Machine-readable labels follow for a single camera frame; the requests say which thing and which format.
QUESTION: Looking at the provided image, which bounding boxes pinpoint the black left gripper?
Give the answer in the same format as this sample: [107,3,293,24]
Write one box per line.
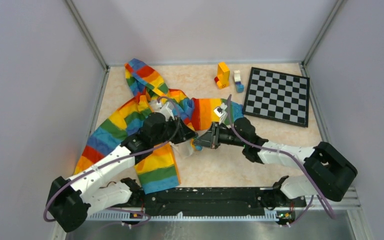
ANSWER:
[152,114,199,146]

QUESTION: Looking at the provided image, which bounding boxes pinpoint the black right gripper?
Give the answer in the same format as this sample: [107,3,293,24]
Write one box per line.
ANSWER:
[193,121,247,149]

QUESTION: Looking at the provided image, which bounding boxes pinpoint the rainbow striped zip jacket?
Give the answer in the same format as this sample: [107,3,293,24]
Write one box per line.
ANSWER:
[74,58,226,194]

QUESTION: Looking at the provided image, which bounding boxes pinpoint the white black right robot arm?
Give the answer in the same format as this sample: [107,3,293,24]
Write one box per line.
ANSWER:
[193,117,358,208]

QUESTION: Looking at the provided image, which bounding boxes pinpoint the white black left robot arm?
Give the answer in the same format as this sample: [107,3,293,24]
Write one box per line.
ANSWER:
[43,112,198,233]

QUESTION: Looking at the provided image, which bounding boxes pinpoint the orange yellow block toy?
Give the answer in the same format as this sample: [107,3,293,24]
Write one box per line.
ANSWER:
[214,62,230,89]

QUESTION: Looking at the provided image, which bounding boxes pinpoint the white blue block toy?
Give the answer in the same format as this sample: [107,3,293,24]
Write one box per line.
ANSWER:
[233,70,245,93]

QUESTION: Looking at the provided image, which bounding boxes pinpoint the black white checkerboard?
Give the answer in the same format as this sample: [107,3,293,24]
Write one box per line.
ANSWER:
[242,67,311,128]

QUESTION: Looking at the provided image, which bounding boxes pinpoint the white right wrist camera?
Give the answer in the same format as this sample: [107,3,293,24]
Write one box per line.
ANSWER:
[214,103,228,123]

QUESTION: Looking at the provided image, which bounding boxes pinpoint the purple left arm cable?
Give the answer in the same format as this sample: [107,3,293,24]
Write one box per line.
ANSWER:
[42,96,183,228]

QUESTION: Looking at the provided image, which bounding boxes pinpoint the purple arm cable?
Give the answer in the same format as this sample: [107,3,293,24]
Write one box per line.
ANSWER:
[225,94,337,226]
[42,96,183,228]

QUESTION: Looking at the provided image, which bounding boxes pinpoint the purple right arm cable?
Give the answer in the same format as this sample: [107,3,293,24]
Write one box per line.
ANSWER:
[225,94,337,226]

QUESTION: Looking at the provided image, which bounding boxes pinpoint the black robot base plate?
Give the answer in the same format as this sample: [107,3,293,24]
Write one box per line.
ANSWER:
[143,187,307,217]

